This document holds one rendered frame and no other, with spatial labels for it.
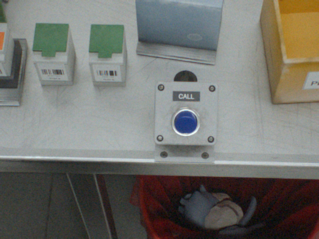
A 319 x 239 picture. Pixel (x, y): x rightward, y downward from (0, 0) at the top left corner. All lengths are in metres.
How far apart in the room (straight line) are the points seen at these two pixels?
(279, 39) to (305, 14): 0.14
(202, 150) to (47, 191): 0.99
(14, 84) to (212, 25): 0.25
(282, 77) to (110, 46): 0.20
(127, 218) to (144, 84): 0.89
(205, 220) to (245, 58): 0.66
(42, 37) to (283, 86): 0.29
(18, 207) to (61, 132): 0.94
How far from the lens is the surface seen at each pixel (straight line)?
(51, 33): 0.80
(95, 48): 0.78
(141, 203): 1.22
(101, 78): 0.82
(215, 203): 1.48
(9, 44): 0.81
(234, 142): 0.80
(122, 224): 1.68
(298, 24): 0.88
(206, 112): 0.74
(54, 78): 0.83
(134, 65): 0.84
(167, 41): 0.84
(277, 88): 0.79
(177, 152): 0.78
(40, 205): 1.72
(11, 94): 0.83
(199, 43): 0.84
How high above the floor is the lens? 1.59
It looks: 63 degrees down
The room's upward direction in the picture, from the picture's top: 2 degrees counter-clockwise
